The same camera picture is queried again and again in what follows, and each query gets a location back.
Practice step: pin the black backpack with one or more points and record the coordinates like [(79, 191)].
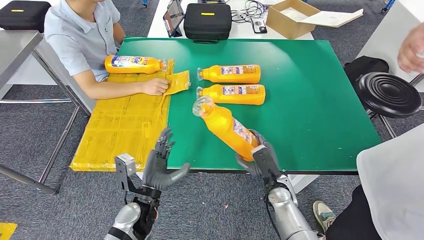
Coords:
[(364, 68)]

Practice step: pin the person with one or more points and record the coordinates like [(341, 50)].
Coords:
[(79, 36), (391, 185)]

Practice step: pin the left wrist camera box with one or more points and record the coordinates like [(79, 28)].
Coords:
[(125, 164)]

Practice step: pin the black case with yellow label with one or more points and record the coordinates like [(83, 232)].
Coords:
[(207, 20), (23, 15)]

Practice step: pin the black tablet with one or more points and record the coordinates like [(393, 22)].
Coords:
[(173, 18)]

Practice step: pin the open cardboard box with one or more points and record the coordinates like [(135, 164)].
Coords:
[(291, 20)]

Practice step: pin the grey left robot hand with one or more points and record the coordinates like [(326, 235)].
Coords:
[(157, 175)]

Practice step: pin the yellow floor marker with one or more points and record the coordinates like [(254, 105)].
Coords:
[(6, 230)]

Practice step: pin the person's forearm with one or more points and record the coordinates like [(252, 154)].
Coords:
[(112, 90)]

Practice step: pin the yellow taped cardboard sheet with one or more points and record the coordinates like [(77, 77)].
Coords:
[(126, 132)]

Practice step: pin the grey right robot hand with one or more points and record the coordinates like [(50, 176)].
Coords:
[(261, 138)]

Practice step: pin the white table leg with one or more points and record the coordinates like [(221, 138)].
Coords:
[(139, 175), (306, 180)]

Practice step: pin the black round stool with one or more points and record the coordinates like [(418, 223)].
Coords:
[(389, 94)]

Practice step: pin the steel table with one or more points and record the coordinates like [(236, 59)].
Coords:
[(16, 49)]

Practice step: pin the white sneaker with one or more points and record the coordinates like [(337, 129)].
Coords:
[(323, 215)]

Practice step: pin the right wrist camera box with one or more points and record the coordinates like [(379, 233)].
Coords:
[(266, 162)]

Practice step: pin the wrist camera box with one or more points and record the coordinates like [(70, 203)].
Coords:
[(266, 162), (125, 164)]

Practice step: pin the white table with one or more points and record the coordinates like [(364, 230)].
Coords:
[(381, 39), (242, 31)]

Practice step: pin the green table board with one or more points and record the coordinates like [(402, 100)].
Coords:
[(298, 99)]

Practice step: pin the orange detergent bottle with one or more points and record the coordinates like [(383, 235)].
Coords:
[(132, 64), (232, 77), (225, 129), (232, 98)]

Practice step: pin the black handheld device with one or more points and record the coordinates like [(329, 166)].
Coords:
[(259, 24)]

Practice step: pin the person's hand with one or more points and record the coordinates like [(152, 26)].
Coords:
[(155, 86), (410, 49)]

